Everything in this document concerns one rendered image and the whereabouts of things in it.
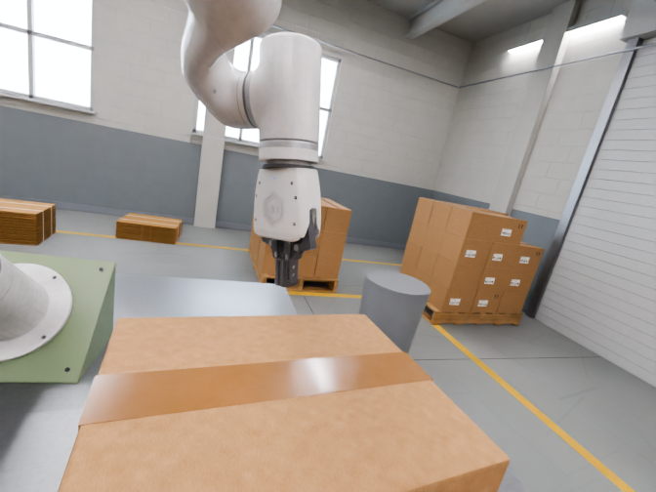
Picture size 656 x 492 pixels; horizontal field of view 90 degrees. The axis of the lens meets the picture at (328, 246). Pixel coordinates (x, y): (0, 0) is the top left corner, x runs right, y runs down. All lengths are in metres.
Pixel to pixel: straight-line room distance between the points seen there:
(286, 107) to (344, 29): 5.43
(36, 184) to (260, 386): 5.62
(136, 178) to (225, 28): 5.14
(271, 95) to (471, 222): 2.90
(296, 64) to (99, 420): 0.41
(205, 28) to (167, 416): 0.33
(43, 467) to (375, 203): 5.66
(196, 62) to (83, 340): 0.59
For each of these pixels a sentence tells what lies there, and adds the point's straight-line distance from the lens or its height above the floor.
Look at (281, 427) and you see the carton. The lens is 0.28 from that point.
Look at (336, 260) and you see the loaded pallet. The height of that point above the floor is 0.35.
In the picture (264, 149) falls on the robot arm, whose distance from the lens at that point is 0.46.
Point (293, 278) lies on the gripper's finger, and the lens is 0.49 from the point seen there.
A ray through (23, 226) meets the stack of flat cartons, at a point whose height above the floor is 0.18.
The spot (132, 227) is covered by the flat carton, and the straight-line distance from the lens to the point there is 4.46.
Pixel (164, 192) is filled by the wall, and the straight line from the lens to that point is 5.43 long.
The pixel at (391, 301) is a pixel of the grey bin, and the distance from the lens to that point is 2.17.
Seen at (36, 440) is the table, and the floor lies 0.83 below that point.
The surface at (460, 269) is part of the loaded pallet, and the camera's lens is 3.36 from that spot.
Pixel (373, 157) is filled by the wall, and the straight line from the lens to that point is 5.87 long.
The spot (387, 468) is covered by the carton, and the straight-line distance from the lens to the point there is 0.28.
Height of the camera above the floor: 1.31
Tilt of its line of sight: 14 degrees down
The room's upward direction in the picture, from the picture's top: 12 degrees clockwise
